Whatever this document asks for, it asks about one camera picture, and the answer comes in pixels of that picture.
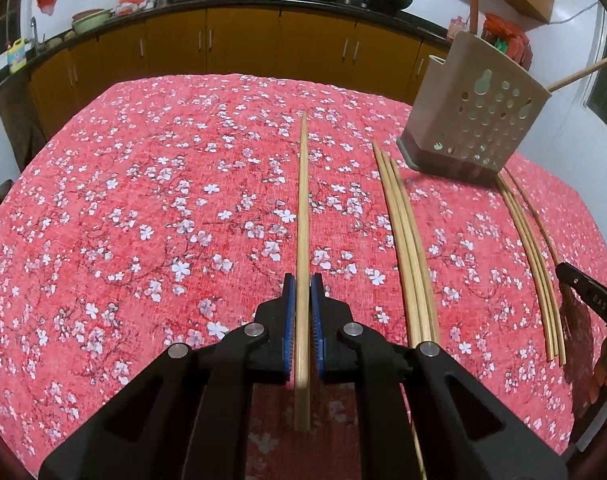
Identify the barred window over sink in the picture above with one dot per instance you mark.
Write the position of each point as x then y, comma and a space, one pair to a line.
0, 35

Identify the pink bottle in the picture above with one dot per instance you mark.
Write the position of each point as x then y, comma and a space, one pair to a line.
457, 29

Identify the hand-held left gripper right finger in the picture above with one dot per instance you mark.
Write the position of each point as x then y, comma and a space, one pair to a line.
317, 320

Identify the black kitchen countertop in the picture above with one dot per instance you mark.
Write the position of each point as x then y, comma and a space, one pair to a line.
283, 2

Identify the beige perforated utensil holder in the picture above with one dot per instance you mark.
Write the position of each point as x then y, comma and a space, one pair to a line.
483, 125

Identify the red bag over bottles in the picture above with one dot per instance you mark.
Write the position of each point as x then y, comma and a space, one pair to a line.
501, 24

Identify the red bag beside basin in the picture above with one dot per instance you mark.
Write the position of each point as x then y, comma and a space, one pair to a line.
131, 2

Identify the orange lower kitchen cabinets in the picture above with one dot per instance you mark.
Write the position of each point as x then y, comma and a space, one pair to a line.
233, 40

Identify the yellow detergent bottle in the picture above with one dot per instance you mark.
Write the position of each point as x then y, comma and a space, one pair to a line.
16, 56

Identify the metal faucet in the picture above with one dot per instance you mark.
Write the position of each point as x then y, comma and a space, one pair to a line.
33, 32

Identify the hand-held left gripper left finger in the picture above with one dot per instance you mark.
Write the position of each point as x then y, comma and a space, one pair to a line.
288, 310

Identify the green basin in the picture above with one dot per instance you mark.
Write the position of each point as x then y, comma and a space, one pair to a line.
90, 21

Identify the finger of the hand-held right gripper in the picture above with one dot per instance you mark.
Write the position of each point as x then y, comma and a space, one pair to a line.
593, 295

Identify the red floral tablecloth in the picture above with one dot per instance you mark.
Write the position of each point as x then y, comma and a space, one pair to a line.
158, 185

